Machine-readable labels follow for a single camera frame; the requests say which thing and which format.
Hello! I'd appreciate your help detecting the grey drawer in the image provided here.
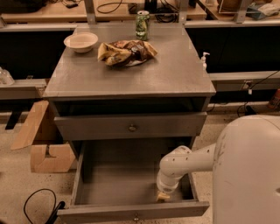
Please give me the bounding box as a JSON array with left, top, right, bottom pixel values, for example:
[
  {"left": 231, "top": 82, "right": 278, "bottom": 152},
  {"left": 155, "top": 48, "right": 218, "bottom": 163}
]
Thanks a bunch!
[
  {"left": 59, "top": 138, "right": 209, "bottom": 224},
  {"left": 54, "top": 112, "right": 207, "bottom": 141}
]

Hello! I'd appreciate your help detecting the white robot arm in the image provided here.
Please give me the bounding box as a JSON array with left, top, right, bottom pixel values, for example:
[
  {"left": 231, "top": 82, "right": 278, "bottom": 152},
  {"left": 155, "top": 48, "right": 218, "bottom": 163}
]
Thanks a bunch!
[{"left": 157, "top": 115, "right": 280, "bottom": 224}]

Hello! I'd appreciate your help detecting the grey drawer cabinet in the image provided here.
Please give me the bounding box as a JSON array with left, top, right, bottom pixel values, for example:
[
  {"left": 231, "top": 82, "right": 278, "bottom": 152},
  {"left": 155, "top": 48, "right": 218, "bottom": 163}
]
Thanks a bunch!
[{"left": 44, "top": 24, "right": 215, "bottom": 154}]

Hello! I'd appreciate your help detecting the grey top drawer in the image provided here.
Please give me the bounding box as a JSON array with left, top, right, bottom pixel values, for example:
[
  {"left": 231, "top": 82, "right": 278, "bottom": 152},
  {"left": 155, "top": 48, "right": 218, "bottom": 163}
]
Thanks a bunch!
[{"left": 54, "top": 112, "right": 207, "bottom": 141}]

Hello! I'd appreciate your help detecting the black chair leg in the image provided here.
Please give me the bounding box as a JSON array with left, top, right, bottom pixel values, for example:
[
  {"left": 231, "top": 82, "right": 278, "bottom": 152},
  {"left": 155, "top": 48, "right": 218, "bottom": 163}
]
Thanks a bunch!
[{"left": 45, "top": 201, "right": 66, "bottom": 224}]

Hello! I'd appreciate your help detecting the cardboard box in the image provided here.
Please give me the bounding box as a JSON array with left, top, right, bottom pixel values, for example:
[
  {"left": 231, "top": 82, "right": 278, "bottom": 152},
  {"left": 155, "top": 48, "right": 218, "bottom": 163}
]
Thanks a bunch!
[{"left": 10, "top": 100, "right": 76, "bottom": 173}]

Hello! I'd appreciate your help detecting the white pump bottle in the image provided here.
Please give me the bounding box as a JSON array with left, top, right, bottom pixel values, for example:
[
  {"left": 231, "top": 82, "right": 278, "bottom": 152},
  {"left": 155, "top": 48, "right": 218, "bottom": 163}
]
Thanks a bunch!
[{"left": 201, "top": 52, "right": 210, "bottom": 70}]

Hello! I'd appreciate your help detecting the crumpled chip bag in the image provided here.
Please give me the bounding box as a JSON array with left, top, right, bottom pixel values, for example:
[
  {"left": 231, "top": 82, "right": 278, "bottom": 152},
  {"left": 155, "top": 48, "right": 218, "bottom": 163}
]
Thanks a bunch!
[{"left": 97, "top": 40, "right": 158, "bottom": 67}]

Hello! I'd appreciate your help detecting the orange bottle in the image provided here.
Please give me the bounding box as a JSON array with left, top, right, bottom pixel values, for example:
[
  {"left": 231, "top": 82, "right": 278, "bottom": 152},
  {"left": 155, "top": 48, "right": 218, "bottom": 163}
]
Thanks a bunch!
[{"left": 268, "top": 89, "right": 280, "bottom": 109}]

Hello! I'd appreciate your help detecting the green soda can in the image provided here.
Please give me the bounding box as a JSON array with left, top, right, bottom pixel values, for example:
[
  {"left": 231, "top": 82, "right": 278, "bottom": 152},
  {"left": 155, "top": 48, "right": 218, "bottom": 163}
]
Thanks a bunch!
[{"left": 136, "top": 10, "right": 150, "bottom": 41}]

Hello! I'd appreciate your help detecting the white bowl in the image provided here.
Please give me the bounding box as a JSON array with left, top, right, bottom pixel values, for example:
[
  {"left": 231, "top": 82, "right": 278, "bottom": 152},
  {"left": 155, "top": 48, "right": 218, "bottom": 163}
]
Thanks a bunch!
[{"left": 64, "top": 32, "right": 98, "bottom": 53}]

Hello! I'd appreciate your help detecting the black cable bundle right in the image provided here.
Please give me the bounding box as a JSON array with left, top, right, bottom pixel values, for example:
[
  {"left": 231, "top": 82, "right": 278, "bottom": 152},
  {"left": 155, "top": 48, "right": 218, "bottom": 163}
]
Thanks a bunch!
[{"left": 235, "top": 69, "right": 280, "bottom": 119}]

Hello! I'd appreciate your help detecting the black floor cable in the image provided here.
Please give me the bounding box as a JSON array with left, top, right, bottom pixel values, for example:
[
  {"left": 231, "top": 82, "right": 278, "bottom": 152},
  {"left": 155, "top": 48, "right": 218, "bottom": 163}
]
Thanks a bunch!
[{"left": 23, "top": 188, "right": 58, "bottom": 224}]

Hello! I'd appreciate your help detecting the black cable on desk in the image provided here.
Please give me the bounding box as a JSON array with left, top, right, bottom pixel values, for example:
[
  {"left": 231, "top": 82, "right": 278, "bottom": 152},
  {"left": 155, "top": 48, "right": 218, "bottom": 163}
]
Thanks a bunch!
[{"left": 95, "top": 0, "right": 125, "bottom": 15}]

